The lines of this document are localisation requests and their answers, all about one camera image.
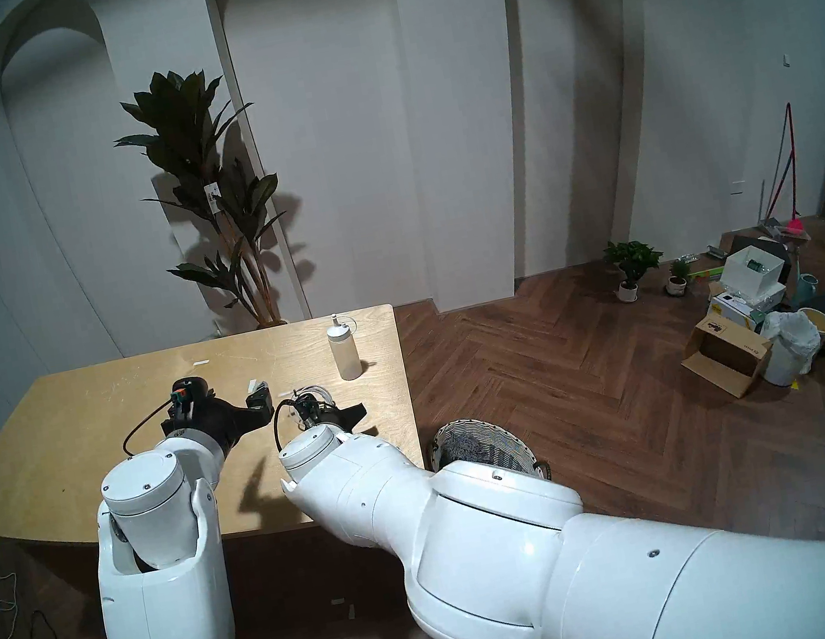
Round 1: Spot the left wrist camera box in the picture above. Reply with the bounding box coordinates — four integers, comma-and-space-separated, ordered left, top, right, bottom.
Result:
166, 373, 214, 411

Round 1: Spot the brown cardboard box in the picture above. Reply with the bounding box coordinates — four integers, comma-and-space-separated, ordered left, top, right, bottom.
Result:
674, 308, 780, 407

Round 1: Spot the white squeeze bottle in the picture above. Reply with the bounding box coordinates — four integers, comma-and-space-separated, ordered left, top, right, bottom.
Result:
324, 311, 365, 383

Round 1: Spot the red handled broom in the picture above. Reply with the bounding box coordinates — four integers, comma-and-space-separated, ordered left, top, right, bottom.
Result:
738, 101, 814, 245

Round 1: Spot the white open box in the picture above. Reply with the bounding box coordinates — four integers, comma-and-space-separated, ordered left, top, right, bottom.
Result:
715, 241, 789, 302

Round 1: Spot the white box yellow label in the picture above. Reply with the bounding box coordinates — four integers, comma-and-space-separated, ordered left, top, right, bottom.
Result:
705, 284, 791, 336

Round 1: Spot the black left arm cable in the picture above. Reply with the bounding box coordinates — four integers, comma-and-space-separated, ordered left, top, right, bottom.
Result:
117, 398, 185, 458

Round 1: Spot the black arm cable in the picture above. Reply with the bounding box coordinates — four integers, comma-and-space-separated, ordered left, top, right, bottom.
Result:
269, 393, 305, 449
117, 398, 185, 458

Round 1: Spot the bushy small potted plant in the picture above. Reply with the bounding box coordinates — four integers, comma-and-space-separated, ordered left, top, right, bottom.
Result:
601, 233, 670, 306

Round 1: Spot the grey fluffy plush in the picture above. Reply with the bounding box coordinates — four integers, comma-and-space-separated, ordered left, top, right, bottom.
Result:
440, 426, 495, 467

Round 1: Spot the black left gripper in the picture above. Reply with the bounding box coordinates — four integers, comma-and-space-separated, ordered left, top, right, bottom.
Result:
157, 384, 281, 462

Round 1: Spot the tall dark leafy plant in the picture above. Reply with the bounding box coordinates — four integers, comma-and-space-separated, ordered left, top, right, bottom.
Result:
104, 55, 304, 348

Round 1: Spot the white bin with bag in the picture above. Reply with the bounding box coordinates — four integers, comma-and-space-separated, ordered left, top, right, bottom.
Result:
753, 304, 825, 390

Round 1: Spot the light wooden table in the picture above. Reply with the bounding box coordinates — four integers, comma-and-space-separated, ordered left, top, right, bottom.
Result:
0, 303, 433, 581

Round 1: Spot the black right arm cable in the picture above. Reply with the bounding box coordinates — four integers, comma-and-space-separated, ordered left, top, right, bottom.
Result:
269, 393, 305, 449

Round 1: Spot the white woven basket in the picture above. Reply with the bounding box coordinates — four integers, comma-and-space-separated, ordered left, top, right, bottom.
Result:
426, 406, 554, 499

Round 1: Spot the tiny potted plant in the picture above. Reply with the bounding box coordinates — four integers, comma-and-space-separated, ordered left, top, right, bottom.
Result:
661, 258, 695, 298

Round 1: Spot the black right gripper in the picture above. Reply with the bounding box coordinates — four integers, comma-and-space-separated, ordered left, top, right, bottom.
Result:
302, 398, 369, 439

